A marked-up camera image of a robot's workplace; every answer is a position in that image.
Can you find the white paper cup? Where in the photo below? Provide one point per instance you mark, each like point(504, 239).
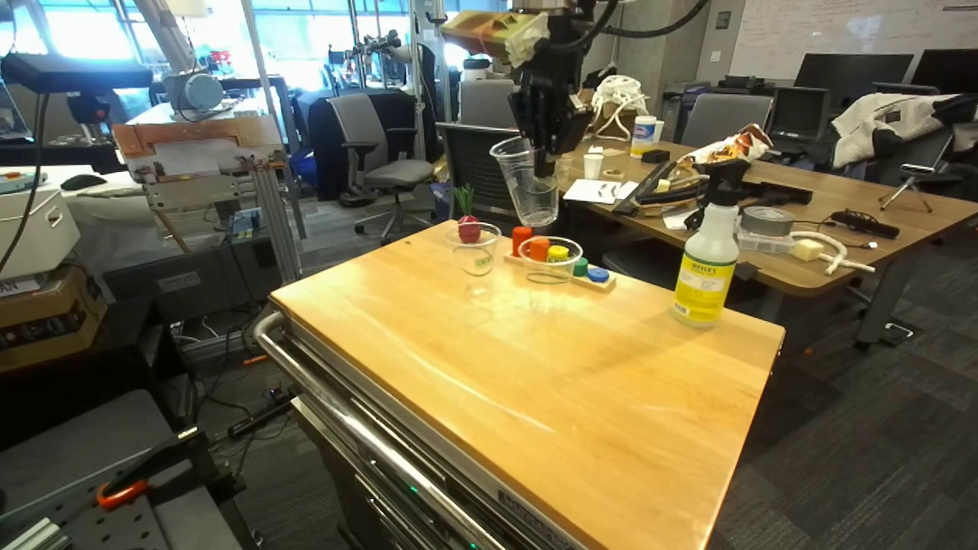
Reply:
point(595, 163)

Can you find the long wooden office table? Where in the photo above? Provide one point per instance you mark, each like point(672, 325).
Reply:
point(785, 276)

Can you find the white cloth on chair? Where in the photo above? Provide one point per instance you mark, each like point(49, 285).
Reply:
point(888, 116)

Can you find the white yellow spray bottle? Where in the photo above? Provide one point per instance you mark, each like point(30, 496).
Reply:
point(709, 256)

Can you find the black monitor right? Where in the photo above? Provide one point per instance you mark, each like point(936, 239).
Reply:
point(849, 76)

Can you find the yellow toy block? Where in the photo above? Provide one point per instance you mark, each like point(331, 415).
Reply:
point(558, 251)

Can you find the orange toy cup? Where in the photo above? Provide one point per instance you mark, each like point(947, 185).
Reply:
point(536, 249)

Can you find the green toy block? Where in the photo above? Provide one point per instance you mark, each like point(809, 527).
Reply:
point(577, 268)

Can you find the clear glass bowl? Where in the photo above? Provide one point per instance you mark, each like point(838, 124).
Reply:
point(558, 239)

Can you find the grey office chair near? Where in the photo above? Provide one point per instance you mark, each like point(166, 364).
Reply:
point(475, 172)

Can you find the steel tool cart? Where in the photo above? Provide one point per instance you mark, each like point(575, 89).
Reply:
point(503, 415)

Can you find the white cylindrical container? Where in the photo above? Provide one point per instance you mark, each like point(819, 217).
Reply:
point(646, 132)

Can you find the orange handled clamp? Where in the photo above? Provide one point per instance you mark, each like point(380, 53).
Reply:
point(158, 473)

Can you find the white printer box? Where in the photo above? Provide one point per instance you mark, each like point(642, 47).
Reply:
point(36, 233)

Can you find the white toy tray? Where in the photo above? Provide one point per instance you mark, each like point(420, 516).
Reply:
point(560, 276)

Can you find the red toy block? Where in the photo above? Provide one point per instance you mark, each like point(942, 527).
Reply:
point(518, 235)

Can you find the wooden equipment stand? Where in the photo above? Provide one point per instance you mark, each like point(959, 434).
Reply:
point(216, 138)

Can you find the clear plastic cup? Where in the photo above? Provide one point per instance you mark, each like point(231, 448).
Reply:
point(479, 257)
point(534, 198)

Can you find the red apple toy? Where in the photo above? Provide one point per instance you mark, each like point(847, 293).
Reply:
point(467, 231)

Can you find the black remote control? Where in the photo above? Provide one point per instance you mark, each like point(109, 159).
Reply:
point(862, 225)

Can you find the grey office chair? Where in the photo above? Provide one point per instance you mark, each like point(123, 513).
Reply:
point(377, 163)
point(475, 172)
point(715, 116)

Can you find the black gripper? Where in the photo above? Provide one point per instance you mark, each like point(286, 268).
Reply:
point(546, 98)

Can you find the cardboard box left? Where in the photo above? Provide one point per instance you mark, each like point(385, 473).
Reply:
point(54, 323)

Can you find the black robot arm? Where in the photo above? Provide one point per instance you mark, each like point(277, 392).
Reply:
point(577, 19)

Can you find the grey office chair far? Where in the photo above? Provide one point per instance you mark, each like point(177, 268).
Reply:
point(715, 116)

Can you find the blue toy block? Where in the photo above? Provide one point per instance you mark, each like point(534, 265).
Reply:
point(595, 273)

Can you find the white paper sheet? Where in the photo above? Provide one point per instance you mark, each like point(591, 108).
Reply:
point(600, 191)

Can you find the snack bag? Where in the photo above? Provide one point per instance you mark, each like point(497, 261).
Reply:
point(747, 144)

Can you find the grey office chair left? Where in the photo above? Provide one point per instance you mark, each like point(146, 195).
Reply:
point(377, 163)

